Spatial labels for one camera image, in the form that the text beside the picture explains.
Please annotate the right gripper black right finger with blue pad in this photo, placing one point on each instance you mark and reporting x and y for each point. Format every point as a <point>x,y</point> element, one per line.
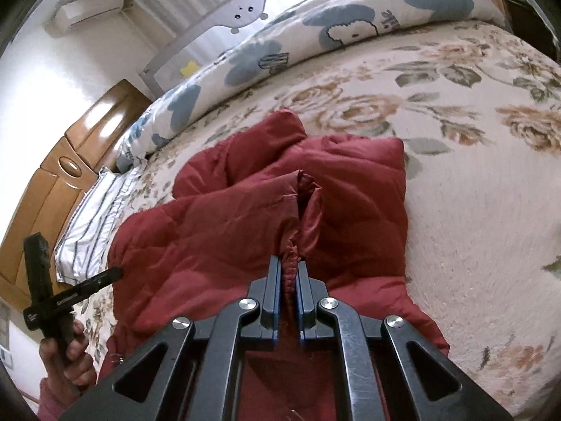
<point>385,369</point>

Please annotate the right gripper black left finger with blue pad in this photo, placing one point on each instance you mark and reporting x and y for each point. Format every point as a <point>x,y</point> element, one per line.
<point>190,370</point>

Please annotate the red quilted down jacket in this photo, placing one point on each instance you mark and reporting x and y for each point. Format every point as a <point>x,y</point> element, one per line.
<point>245,227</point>

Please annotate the pink sleeved left forearm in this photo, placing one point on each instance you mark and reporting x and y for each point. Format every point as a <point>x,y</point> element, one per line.
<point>55,399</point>

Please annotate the person's left hand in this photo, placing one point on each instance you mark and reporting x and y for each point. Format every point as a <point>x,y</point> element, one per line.
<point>70,373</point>

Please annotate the striped white pillow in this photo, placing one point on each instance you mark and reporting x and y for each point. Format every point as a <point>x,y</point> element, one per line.
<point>79,252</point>

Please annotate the wooden headboard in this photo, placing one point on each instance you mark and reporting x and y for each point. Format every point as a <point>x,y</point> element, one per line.
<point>61,181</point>

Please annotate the floral cream bedspread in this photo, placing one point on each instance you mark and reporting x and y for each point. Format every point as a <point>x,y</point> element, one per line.
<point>475,112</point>

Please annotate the blue white cartoon duvet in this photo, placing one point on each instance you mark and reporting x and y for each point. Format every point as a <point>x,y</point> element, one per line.
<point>311,28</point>

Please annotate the white wall air conditioner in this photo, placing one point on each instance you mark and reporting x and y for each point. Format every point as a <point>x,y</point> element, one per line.
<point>78,11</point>

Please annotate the grey bed guard rail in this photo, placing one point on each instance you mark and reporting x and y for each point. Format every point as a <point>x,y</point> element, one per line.
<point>204,41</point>

